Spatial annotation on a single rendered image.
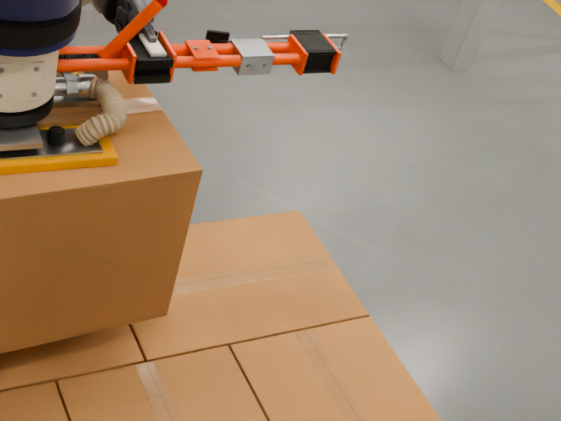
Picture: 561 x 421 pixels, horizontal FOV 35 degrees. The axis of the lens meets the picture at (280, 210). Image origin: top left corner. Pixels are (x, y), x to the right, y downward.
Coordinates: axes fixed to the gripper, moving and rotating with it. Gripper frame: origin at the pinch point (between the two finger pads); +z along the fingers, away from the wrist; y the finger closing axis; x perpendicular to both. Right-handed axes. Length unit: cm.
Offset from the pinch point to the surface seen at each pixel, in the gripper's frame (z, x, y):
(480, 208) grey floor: -63, -190, 120
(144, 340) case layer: 13, -5, 66
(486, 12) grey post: -160, -249, 86
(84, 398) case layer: 25, 12, 66
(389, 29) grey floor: -199, -229, 120
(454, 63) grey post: -160, -243, 115
